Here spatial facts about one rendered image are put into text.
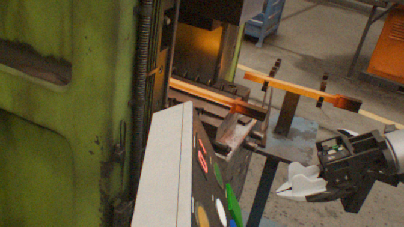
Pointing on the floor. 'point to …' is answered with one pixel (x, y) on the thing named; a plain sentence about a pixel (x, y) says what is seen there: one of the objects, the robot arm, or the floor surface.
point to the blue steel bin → (266, 20)
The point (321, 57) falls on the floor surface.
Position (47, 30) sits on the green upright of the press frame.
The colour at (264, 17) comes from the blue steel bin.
